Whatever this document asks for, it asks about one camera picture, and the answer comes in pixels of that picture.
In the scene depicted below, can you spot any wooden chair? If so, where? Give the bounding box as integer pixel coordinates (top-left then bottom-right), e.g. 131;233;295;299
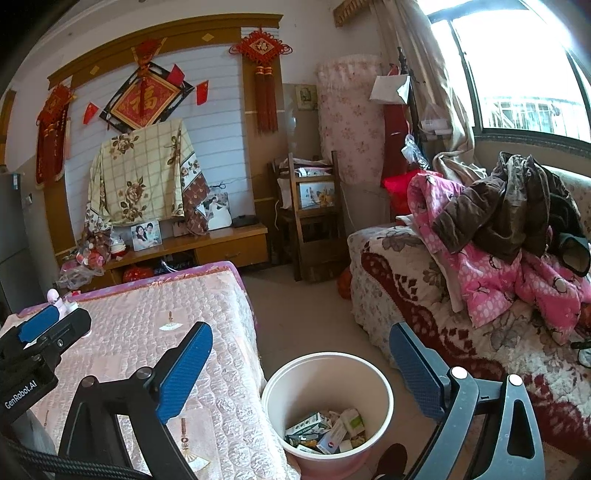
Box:
268;150;349;282

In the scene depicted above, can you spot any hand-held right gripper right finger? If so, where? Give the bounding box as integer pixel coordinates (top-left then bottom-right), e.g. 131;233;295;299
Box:
388;322;546;480

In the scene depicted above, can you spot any large red knot ornament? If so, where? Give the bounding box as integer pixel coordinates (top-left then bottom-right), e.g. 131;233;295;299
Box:
228;28;294;134

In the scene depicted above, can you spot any framed couple photo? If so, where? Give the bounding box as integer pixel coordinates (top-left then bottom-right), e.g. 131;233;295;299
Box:
130;220;163;252

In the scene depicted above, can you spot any wedding photo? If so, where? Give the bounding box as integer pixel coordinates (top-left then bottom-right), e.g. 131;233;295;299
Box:
198;191;232;230

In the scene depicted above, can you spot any red diamond wall plaque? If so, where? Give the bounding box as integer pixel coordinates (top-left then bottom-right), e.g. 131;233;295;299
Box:
99;62;195;134

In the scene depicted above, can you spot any small red knot ornament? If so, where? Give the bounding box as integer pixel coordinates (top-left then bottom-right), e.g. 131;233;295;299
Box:
131;39;167;93

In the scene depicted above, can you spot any white plastic bin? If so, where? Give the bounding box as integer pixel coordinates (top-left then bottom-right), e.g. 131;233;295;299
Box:
262;352;395;479

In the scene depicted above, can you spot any flower printed box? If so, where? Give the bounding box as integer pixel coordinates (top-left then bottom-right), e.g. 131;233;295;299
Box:
298;181;337;209

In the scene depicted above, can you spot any orange bag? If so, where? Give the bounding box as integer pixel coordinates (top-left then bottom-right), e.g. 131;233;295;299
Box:
336;268;354;301

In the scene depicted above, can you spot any beige curtain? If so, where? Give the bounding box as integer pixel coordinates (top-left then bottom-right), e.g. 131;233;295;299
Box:
369;0;488;185

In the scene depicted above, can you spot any black garment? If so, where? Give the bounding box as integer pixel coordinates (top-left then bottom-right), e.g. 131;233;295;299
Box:
540;164;591;278

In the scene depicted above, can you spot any blue and white box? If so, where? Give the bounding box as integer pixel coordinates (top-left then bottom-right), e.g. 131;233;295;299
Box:
318;416;350;455

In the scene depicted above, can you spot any wide red tasselled hanging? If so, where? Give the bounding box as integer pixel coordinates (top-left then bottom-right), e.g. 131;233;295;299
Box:
36;84;77;188

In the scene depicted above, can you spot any white paper bag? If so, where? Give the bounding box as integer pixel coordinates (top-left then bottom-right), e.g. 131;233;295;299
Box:
369;74;411;106

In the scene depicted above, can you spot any floral checked cloth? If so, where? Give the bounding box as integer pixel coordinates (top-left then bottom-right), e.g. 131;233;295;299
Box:
83;117;211;236

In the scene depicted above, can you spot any small wall picture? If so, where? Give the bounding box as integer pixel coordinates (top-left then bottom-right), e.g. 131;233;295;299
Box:
295;84;318;110

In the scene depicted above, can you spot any window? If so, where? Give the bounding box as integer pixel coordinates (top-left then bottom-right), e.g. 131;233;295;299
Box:
427;0;591;139

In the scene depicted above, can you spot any wooden wall frame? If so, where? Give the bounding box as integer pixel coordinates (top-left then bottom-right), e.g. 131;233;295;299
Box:
46;14;283;259

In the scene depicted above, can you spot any pink printed quilt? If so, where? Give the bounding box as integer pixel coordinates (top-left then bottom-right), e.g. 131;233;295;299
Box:
406;170;591;346

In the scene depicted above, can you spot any clear hanging plastic bag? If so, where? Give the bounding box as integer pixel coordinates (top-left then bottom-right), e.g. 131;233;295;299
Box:
402;134;432;169

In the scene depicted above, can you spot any person's black shoe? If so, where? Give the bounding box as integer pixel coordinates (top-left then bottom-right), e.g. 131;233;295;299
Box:
370;443;409;480

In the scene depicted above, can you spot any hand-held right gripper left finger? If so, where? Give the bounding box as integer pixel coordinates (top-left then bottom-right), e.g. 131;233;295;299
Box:
57;322;214;480

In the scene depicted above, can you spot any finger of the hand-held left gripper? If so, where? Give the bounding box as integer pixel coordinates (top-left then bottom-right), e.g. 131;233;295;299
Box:
32;308;92;368
18;305;61;343

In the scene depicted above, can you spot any clear bag of red items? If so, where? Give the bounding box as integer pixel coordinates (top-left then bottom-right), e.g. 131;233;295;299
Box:
58;231;114;291

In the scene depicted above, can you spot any brown jacket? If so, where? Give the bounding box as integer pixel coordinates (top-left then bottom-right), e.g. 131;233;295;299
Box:
434;152;561;265

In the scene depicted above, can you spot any air conditioner with floral cover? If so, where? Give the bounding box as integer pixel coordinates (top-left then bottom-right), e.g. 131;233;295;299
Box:
316;54;389;185

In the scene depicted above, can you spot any wooden cabinet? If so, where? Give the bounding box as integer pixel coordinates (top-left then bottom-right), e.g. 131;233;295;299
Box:
55;224;269;291

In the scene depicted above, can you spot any green and white milk carton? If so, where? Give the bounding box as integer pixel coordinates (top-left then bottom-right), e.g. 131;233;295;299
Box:
285;412;332;439

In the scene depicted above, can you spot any grey refrigerator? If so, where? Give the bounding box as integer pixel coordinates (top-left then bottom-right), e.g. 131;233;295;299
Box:
0;171;44;319

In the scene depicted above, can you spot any red plastic bag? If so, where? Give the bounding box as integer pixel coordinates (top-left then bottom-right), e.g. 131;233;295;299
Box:
122;265;155;283

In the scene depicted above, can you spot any wooden slat rack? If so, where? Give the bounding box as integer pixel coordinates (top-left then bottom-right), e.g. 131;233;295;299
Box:
333;0;377;27

